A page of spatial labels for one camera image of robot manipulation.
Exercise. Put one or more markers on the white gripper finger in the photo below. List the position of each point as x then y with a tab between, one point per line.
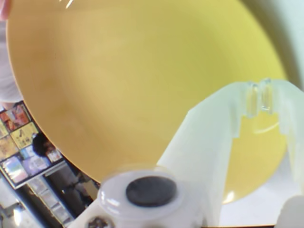
204	142
294	123

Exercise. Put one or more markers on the background person in black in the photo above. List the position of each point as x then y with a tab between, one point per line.
44	146

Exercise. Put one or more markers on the grey storage shelf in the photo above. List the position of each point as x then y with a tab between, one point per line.
52	204

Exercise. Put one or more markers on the person's hand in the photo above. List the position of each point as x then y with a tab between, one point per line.
4	8

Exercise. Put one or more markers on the colourful picture display board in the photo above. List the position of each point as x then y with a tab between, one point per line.
16	161

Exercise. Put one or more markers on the yellow plate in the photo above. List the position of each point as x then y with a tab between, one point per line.
142	83

